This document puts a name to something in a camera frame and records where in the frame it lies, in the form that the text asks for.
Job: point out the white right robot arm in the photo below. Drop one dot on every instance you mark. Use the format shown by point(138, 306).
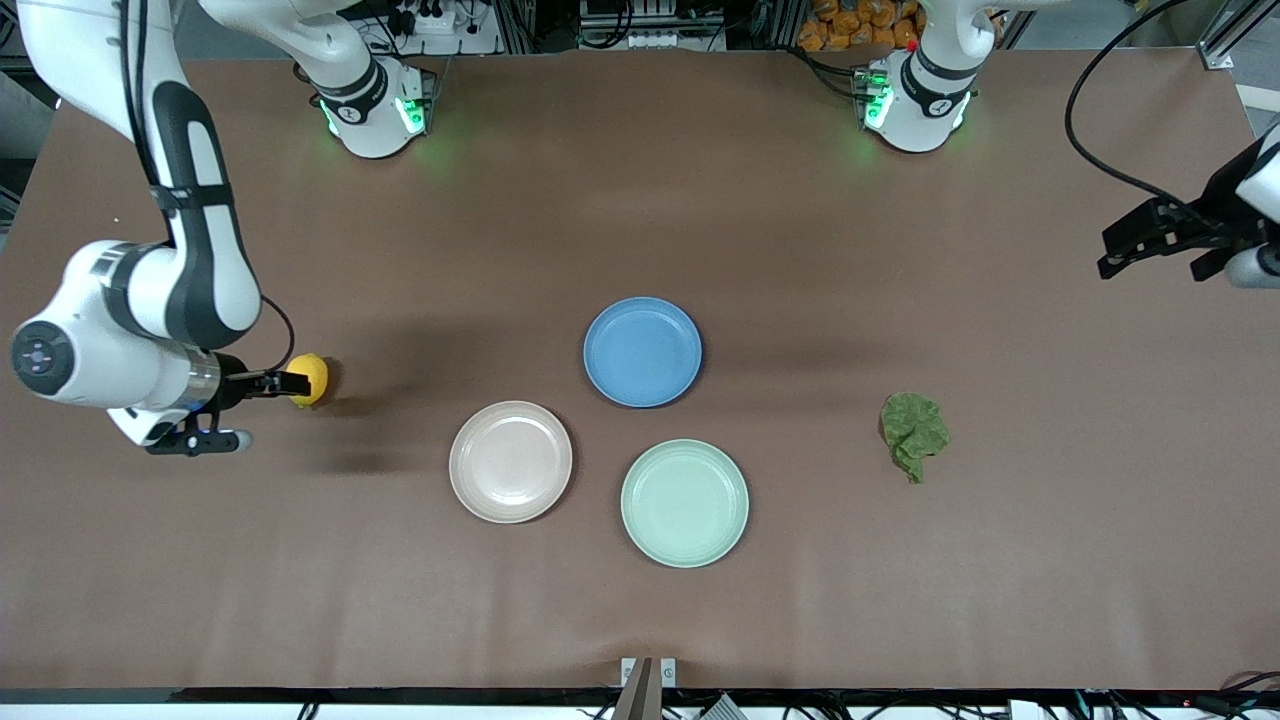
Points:
point(90, 290)

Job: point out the yellow lemon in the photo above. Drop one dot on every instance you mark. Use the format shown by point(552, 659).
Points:
point(315, 365)

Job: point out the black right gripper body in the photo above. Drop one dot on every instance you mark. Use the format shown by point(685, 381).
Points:
point(231, 379)

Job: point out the bag of oranges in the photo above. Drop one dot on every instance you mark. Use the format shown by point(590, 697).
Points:
point(860, 22)

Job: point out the aluminium frame profile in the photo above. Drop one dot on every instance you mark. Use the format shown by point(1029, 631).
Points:
point(1235, 35)

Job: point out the beige plate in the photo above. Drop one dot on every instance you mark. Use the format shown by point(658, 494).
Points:
point(510, 462)

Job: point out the light green plate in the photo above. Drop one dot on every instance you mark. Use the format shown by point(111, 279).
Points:
point(685, 503)

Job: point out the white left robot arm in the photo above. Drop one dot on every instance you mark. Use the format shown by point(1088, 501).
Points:
point(925, 110)

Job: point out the blue plate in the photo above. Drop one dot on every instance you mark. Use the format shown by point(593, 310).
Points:
point(642, 352)

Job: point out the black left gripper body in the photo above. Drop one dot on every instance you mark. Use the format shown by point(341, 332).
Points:
point(1218, 201)

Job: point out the white power strip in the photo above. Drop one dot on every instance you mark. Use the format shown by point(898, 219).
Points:
point(440, 25)

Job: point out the green lettuce leaf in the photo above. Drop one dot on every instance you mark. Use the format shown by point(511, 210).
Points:
point(912, 428)

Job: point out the brown post with white brackets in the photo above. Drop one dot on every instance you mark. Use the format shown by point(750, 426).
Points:
point(640, 692)

